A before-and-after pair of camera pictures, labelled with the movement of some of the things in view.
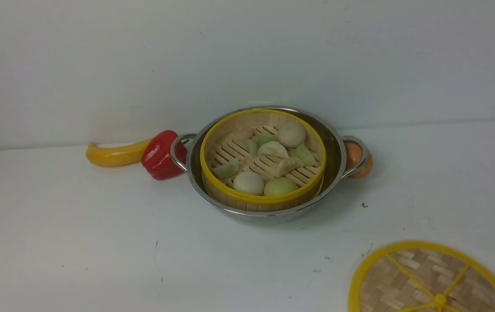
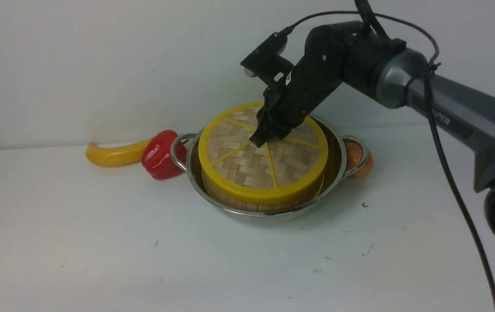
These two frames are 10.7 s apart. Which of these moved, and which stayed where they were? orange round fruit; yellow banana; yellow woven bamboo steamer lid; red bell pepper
Moved: yellow woven bamboo steamer lid
Stayed: orange round fruit; red bell pepper; yellow banana
